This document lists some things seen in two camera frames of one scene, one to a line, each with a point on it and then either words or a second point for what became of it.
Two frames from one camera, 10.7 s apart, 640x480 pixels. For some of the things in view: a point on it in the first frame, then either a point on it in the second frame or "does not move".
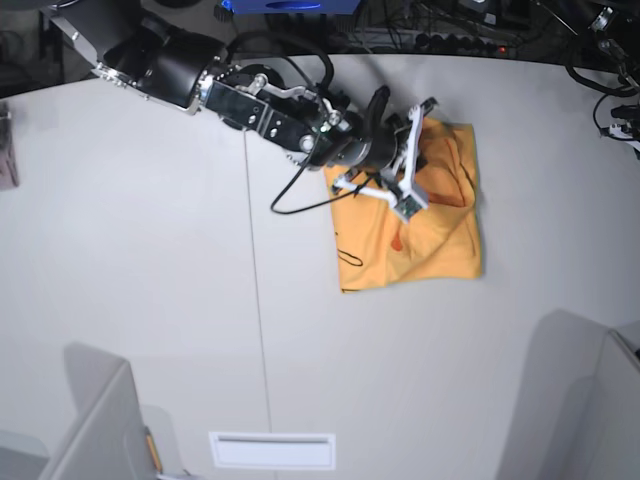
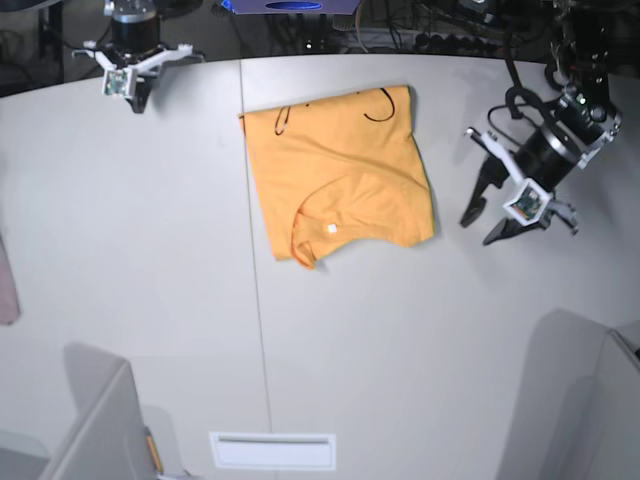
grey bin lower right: [582, 403] does not move
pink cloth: [7, 165] -> [9, 306]
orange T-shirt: [377, 248] -> [340, 173]
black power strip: [454, 43] does not move
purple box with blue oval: [294, 6] does not move
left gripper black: [373, 142] -> [129, 38]
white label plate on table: [272, 451] does not move
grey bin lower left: [106, 438] does not move
